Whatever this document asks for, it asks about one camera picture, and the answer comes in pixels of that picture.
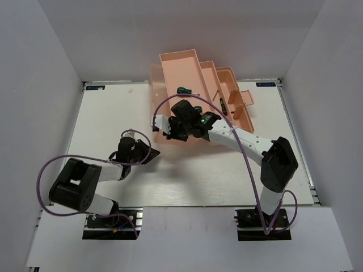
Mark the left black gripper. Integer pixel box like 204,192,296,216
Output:
128,138,161,164

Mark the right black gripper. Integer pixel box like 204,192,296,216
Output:
163,118,191,142

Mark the green black screwdriver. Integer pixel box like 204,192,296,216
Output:
194,106,202,113
220,98,228,116

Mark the stubby green screwdriver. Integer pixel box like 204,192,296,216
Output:
177,87,200,96

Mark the pink plastic tool box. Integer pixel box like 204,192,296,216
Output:
149,49,255,133

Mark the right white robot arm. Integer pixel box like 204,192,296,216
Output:
167,99,298,226

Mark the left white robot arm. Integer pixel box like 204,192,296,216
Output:
49,137,160,226

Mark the left blue label sticker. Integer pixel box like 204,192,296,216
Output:
86,86,105,91

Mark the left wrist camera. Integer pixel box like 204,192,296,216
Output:
121,129,137,141

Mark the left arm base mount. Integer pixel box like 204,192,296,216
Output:
82,208,143,240

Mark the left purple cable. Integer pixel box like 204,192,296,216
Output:
37,129,154,240

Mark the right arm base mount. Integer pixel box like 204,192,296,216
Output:
234,209,292,241

